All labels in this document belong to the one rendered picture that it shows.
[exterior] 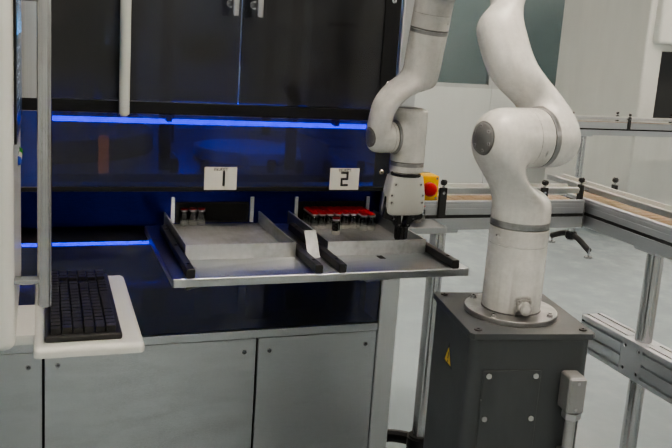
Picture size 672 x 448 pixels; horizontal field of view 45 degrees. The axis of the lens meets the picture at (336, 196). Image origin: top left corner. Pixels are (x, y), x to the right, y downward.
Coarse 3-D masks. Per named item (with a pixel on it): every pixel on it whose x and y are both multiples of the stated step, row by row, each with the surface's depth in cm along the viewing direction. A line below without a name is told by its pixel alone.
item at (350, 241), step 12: (288, 216) 227; (384, 228) 229; (324, 240) 199; (336, 240) 212; (348, 240) 212; (360, 240) 213; (372, 240) 200; (384, 240) 201; (396, 240) 202; (408, 240) 204; (420, 240) 205; (336, 252) 198; (348, 252) 199; (360, 252) 200; (372, 252) 201; (384, 252) 202; (396, 252) 203; (408, 252) 204; (420, 252) 205
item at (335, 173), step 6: (330, 168) 221; (336, 168) 221; (342, 168) 222; (348, 168) 222; (354, 168) 223; (330, 174) 221; (336, 174) 221; (342, 174) 222; (354, 174) 223; (330, 180) 221; (336, 180) 222; (348, 180) 223; (354, 180) 224; (330, 186) 222; (336, 186) 222; (342, 186) 223; (348, 186) 223; (354, 186) 224
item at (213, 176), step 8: (208, 168) 209; (216, 168) 210; (224, 168) 211; (232, 168) 211; (208, 176) 210; (216, 176) 210; (232, 176) 212; (208, 184) 210; (216, 184) 211; (232, 184) 212
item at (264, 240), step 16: (176, 224) 217; (208, 224) 219; (224, 224) 221; (240, 224) 222; (256, 224) 223; (272, 224) 211; (192, 240) 202; (208, 240) 203; (224, 240) 204; (240, 240) 205; (256, 240) 206; (272, 240) 207; (288, 240) 198; (192, 256) 186; (208, 256) 187; (224, 256) 188; (240, 256) 189; (256, 256) 191; (272, 256) 192; (288, 256) 194
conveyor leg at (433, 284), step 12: (432, 240) 254; (444, 240) 254; (432, 288) 256; (432, 300) 257; (432, 312) 258; (432, 324) 259; (432, 336) 260; (420, 348) 262; (432, 348) 261; (420, 360) 262; (420, 372) 262; (420, 384) 263; (420, 396) 264; (420, 408) 264; (420, 420) 265; (420, 432) 266
